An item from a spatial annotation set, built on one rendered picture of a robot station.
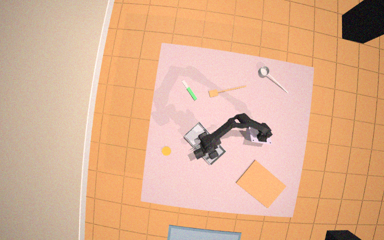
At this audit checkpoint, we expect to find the wooden spatula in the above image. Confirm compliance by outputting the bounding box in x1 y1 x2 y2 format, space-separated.
209 85 246 97

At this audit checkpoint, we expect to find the light wooden board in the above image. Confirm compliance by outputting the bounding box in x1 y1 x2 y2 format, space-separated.
236 160 286 208

